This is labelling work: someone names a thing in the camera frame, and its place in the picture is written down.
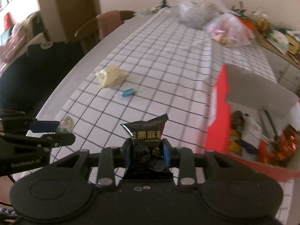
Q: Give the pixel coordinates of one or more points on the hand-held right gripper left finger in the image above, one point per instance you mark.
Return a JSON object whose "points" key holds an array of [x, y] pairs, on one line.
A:
{"points": [[128, 153]]}

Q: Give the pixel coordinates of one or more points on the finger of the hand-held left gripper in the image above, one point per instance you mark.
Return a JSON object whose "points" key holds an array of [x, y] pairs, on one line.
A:
{"points": [[45, 126], [61, 139]]}

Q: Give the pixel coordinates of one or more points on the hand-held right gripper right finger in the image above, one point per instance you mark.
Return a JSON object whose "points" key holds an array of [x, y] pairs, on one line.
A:
{"points": [[166, 154]]}

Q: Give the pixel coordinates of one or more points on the black snack packet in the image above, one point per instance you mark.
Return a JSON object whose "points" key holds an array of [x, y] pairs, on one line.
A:
{"points": [[146, 131]]}

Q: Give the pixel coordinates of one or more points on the red cardboard box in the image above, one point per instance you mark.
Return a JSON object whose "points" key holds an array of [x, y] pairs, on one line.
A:
{"points": [[218, 126]]}

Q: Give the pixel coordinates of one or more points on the dark cloth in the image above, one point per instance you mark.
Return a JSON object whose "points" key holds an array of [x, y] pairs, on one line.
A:
{"points": [[35, 75]]}

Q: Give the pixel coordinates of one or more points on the small blue candy packet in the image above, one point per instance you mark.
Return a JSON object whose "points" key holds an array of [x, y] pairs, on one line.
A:
{"points": [[127, 93]]}

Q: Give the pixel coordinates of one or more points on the yellow snack packet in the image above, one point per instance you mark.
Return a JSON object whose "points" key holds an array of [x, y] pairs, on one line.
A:
{"points": [[235, 143]]}

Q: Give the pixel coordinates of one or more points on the cream snack packet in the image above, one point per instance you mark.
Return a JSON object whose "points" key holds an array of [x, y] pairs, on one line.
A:
{"points": [[111, 76]]}

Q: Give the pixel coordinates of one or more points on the pile of patterned cloth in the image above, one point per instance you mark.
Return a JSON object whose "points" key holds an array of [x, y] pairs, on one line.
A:
{"points": [[18, 42]]}

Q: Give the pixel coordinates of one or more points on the white checked tablecloth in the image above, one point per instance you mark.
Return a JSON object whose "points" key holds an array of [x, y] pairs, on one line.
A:
{"points": [[164, 63]]}

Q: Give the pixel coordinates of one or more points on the wooden chair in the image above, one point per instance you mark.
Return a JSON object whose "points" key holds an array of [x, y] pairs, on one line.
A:
{"points": [[89, 35]]}

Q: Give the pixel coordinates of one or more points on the red hanging sign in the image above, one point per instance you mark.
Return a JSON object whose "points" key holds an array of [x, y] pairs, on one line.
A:
{"points": [[8, 21]]}

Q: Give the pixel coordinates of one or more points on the pink cloth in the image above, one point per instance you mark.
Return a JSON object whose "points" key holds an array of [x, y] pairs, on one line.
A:
{"points": [[109, 24]]}

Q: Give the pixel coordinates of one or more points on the pink plastic bag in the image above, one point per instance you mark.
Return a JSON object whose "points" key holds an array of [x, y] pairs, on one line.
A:
{"points": [[230, 31]]}

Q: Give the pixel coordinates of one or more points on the clear plastic bag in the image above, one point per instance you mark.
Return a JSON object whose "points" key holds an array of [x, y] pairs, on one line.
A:
{"points": [[196, 8]]}

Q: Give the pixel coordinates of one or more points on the wooden desk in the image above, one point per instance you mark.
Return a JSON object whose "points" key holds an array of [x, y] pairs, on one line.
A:
{"points": [[274, 48]]}

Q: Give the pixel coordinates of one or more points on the glass bottle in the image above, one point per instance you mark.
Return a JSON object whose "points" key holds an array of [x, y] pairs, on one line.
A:
{"points": [[262, 22]]}

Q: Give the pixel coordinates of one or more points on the pile of books and papers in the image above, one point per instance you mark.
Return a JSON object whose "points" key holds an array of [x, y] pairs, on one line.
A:
{"points": [[284, 41]]}

